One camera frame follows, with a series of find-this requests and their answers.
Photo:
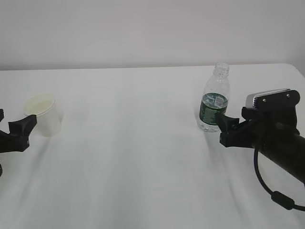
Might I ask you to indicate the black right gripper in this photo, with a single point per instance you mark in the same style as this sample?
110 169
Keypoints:
256 128

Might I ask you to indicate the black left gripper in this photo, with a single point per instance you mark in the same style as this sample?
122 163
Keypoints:
17 139

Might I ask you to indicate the white paper cup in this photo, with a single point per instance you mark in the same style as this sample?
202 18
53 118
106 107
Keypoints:
48 119

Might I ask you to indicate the clear green-label water bottle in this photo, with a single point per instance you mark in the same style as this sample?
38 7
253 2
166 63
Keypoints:
215 98

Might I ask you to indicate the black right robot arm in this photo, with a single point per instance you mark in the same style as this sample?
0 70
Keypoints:
287 151

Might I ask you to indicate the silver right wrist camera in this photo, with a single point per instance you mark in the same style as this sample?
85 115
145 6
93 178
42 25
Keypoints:
272 100

